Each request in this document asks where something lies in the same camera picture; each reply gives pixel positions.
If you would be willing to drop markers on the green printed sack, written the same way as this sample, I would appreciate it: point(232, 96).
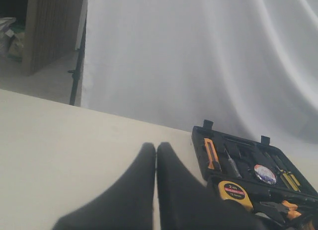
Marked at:
point(15, 51)

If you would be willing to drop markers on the yellow black precision screwdriver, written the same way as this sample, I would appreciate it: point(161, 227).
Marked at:
point(283, 170)

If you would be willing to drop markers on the white sack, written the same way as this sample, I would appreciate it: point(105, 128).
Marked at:
point(6, 34)

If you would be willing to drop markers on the wooden slatted cabinet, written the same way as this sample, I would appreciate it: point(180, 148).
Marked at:
point(50, 33)

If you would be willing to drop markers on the orange utility knife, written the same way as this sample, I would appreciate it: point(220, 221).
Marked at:
point(212, 155)

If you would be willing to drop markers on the white backdrop cloth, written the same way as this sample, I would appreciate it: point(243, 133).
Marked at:
point(250, 66)

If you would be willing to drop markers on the yellow tape measure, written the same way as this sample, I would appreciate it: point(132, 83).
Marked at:
point(231, 191)

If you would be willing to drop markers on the black tool case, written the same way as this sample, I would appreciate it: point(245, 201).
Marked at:
point(257, 178)

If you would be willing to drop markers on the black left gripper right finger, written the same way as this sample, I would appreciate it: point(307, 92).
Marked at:
point(185, 204)

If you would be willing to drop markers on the orange handled pliers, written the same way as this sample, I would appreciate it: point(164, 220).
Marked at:
point(288, 209)

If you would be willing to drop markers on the black electrical tape roll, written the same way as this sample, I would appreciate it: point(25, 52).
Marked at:
point(265, 175)

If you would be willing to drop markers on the black backdrop stand pole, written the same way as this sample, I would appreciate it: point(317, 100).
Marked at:
point(77, 71)

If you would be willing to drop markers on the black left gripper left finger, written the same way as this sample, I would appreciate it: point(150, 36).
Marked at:
point(126, 205)

